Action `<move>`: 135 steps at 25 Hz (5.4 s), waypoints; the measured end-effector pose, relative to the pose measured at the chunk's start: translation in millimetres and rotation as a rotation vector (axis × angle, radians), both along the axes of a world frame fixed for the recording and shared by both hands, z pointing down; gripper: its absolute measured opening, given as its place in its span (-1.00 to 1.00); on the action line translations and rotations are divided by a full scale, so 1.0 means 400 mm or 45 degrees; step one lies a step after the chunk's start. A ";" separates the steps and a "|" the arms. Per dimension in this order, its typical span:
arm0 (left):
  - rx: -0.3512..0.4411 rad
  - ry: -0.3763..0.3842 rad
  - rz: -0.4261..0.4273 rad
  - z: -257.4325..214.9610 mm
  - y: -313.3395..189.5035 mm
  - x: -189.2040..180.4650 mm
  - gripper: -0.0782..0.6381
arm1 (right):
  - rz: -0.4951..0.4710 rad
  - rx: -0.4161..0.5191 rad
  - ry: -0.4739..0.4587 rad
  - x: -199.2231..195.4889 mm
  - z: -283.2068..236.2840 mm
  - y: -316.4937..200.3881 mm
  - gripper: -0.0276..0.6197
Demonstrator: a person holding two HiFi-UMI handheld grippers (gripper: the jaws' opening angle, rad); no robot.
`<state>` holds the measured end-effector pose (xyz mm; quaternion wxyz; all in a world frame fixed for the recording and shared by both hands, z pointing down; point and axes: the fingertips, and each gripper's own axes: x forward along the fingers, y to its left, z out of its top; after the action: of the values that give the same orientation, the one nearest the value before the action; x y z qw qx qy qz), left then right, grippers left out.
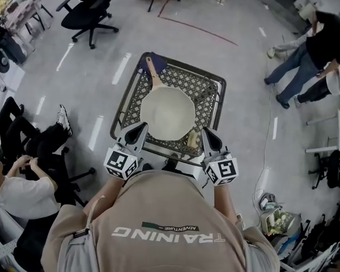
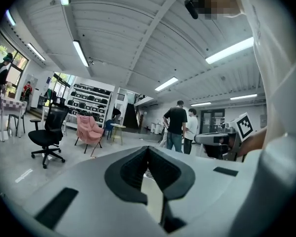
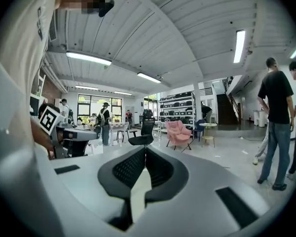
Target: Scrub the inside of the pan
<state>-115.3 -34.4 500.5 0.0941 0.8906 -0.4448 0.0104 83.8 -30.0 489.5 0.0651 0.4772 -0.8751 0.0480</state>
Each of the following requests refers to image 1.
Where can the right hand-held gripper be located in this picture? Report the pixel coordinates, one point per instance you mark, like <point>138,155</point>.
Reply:
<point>224,170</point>

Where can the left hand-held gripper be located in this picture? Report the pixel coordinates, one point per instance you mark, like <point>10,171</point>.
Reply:
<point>117,161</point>

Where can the small yellowish-green object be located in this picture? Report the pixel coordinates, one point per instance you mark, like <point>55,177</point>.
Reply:
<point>193,140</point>

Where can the person's left forearm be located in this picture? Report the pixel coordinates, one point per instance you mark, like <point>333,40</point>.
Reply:
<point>107,191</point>

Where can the person's right forearm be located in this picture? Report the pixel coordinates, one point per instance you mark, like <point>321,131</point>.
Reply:
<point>224,203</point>

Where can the black lattice metal table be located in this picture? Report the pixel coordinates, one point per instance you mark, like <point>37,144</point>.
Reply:
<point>204,86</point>

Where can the person's beige t-shirt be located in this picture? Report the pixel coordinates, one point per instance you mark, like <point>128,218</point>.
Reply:
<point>158,208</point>

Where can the dark blue cloth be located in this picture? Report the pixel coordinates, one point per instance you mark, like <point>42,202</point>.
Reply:
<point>158,64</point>

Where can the grey handheld appliance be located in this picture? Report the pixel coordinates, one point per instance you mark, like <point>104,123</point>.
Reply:
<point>269,203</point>

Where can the white bag of flowers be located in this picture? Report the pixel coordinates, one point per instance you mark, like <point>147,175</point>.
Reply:
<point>280,222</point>

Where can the black mesh office chair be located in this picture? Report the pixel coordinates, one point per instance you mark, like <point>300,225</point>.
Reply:
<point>85,13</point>

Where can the pile of black equipment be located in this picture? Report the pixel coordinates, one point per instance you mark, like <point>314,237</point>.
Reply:
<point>323,234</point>

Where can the black swivel chair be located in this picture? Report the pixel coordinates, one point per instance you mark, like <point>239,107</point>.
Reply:
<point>31,237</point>

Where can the table with checkered cloth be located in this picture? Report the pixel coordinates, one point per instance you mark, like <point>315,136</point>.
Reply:
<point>22,10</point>

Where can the white metal shelf rack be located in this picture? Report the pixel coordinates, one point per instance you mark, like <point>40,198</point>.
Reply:
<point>3,249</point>

